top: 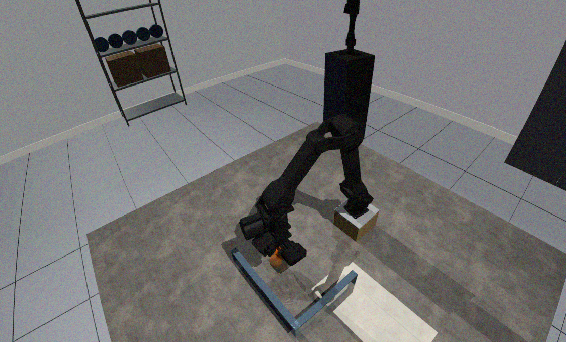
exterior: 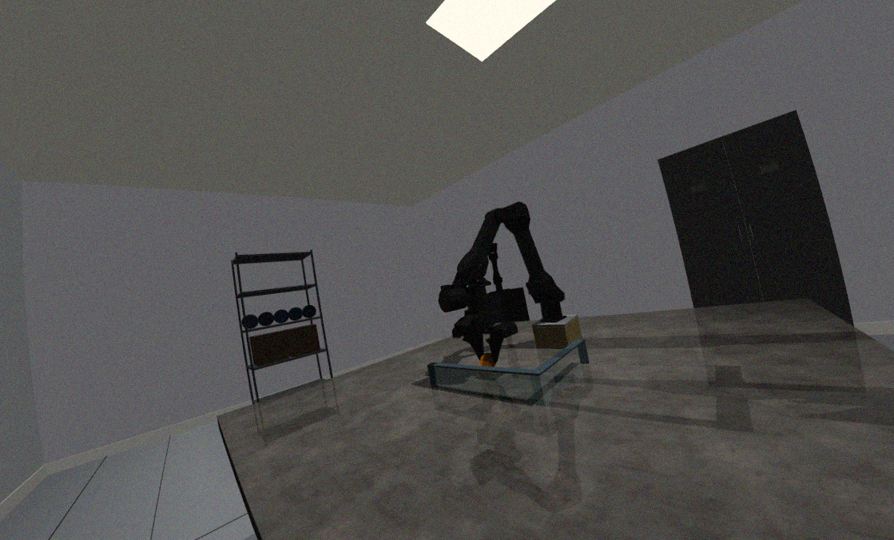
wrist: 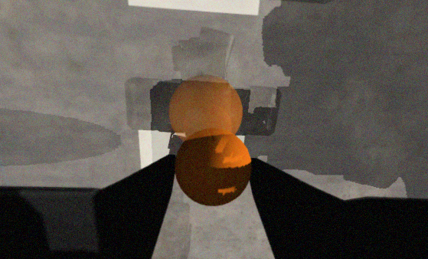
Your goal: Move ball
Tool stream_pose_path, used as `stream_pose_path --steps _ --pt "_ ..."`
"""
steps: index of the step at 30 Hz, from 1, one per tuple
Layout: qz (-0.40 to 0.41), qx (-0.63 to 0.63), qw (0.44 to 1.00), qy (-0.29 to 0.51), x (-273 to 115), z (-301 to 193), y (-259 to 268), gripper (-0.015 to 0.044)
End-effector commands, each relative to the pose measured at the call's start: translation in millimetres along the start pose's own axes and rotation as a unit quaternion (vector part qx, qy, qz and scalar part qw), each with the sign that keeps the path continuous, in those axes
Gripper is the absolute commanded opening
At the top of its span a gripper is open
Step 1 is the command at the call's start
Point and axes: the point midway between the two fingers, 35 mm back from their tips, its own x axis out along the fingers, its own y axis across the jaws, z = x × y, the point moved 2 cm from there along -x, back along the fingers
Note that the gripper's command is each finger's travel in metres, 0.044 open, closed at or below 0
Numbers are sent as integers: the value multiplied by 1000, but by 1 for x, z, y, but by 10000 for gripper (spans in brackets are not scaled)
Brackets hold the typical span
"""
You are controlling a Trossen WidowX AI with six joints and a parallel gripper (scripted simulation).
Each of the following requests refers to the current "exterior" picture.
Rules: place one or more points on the clear low l-shaped wall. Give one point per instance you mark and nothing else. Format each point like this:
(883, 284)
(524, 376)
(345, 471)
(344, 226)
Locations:
(533, 389)

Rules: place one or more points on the blue flat bar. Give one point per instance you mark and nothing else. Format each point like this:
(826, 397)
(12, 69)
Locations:
(537, 371)

